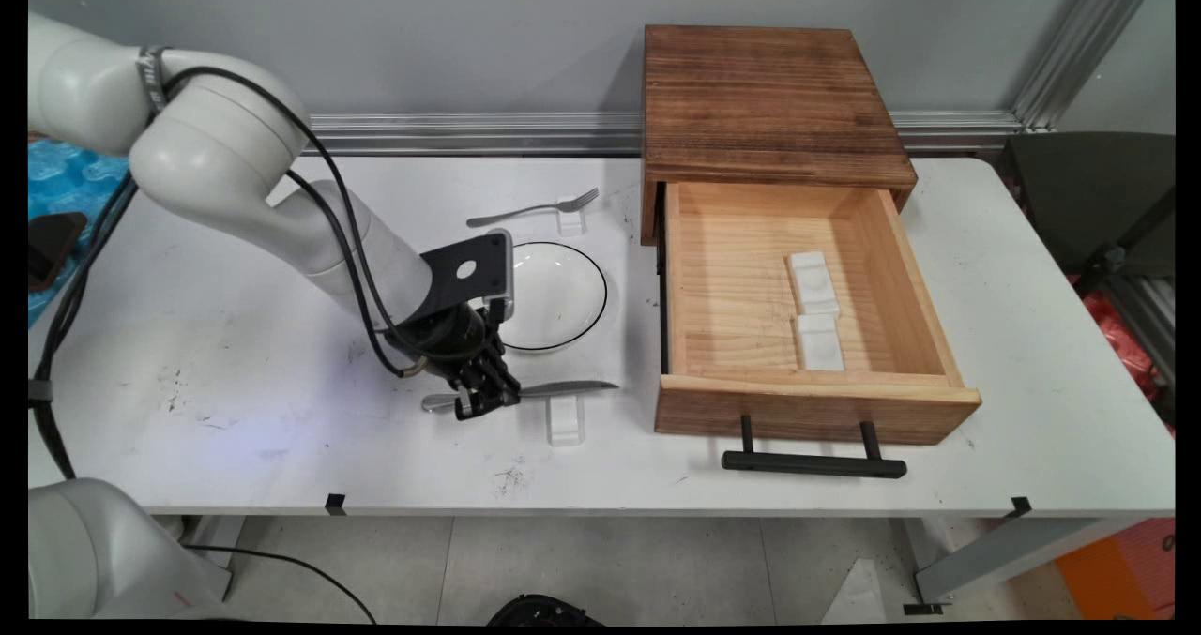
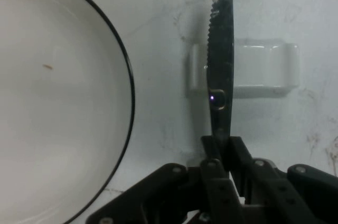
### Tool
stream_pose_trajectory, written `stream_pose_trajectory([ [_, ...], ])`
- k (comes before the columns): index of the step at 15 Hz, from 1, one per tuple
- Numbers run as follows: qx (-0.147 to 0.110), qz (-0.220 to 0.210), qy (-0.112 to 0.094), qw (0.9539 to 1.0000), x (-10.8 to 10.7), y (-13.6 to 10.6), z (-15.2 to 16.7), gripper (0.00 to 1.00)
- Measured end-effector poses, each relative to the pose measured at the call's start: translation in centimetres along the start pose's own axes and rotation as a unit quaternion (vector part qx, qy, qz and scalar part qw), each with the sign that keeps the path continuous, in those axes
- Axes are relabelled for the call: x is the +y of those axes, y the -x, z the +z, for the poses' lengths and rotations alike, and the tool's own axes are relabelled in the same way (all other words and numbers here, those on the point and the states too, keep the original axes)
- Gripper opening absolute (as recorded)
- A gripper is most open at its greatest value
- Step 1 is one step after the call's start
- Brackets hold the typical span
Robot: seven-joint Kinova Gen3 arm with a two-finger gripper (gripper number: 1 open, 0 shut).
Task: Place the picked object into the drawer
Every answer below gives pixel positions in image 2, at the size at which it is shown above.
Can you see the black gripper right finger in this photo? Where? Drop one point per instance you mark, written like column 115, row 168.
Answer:
column 295, row 197

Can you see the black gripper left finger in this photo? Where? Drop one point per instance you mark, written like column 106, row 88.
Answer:
column 169, row 195

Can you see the white plate with black rim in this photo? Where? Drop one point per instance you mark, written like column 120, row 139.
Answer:
column 58, row 97

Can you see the white ceramic cutlery rest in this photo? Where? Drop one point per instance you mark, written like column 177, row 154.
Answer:
column 264, row 68

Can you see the serrated steel table knife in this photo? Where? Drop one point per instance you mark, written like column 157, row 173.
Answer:
column 220, row 57

